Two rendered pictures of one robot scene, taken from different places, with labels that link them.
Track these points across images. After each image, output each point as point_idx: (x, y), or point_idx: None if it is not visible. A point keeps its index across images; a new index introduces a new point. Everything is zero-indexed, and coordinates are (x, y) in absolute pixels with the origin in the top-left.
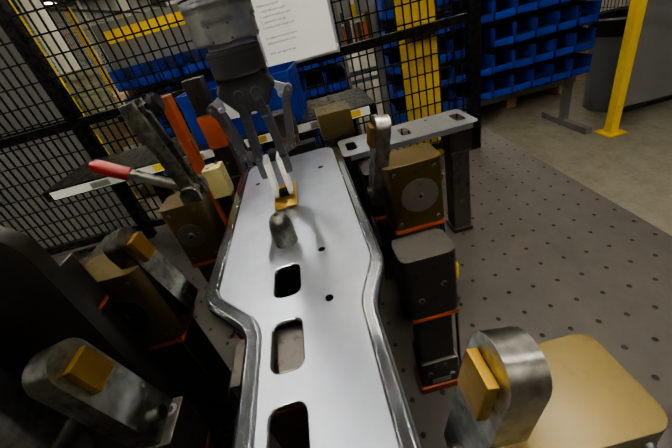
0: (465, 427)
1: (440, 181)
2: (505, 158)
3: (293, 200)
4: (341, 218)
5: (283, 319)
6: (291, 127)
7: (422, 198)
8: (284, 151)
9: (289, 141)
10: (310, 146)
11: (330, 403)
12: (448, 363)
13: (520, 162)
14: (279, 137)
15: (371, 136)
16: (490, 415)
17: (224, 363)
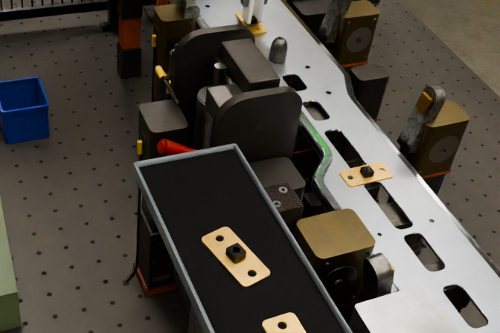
0: (412, 125)
1: (374, 31)
2: (388, 12)
3: (263, 28)
4: (310, 48)
5: (306, 100)
6: None
7: (360, 42)
8: None
9: None
10: None
11: (350, 128)
12: (356, 164)
13: (402, 19)
14: None
15: None
16: (426, 111)
17: None
